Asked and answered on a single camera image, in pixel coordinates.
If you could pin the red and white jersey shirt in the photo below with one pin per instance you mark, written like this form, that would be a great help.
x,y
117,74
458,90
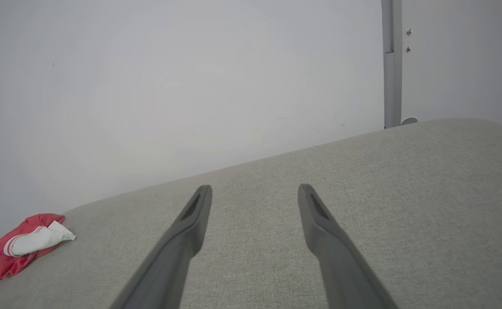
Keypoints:
x,y
8,251

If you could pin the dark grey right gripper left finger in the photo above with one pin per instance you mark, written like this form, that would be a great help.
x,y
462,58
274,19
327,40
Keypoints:
x,y
174,253

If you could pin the grey metal post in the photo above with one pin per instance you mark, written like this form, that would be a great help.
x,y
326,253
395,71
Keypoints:
x,y
391,64

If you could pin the light grey fabric sofa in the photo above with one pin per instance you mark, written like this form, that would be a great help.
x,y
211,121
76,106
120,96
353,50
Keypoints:
x,y
302,223

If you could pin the round white post foot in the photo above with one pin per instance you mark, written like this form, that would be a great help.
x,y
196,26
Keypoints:
x,y
409,121

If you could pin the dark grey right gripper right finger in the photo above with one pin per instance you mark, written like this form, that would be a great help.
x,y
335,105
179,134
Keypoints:
x,y
341,257

